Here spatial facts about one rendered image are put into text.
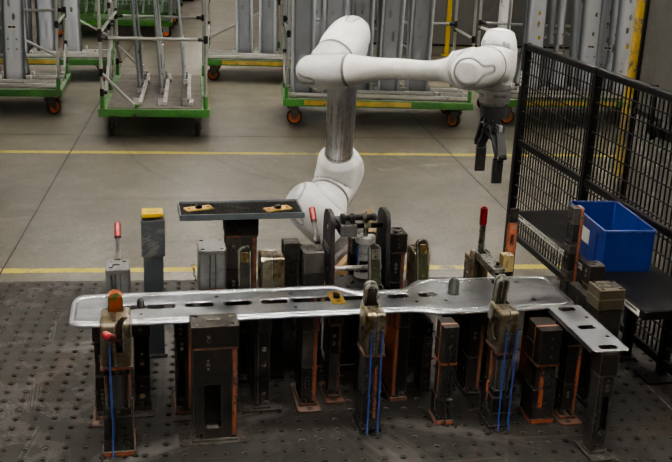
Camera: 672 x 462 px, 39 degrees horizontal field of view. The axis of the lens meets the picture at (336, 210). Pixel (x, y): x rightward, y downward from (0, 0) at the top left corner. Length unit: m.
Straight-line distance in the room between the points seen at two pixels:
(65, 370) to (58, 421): 0.29
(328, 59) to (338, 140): 0.46
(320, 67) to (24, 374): 1.26
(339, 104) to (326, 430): 1.13
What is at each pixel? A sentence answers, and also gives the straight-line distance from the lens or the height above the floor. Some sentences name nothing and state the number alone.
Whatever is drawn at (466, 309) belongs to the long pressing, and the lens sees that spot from 2.60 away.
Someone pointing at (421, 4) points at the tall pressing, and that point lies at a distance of 9.83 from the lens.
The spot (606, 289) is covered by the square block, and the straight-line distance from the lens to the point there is 2.69.
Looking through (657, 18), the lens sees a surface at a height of 1.56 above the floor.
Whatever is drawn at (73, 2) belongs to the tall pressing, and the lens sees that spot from 11.98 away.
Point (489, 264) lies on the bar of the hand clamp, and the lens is 2.73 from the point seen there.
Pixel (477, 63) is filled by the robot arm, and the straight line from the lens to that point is 2.48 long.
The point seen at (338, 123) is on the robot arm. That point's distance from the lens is 3.21.
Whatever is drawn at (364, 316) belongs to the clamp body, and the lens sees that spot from 2.43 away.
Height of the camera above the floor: 2.01
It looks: 17 degrees down
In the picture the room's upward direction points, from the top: 2 degrees clockwise
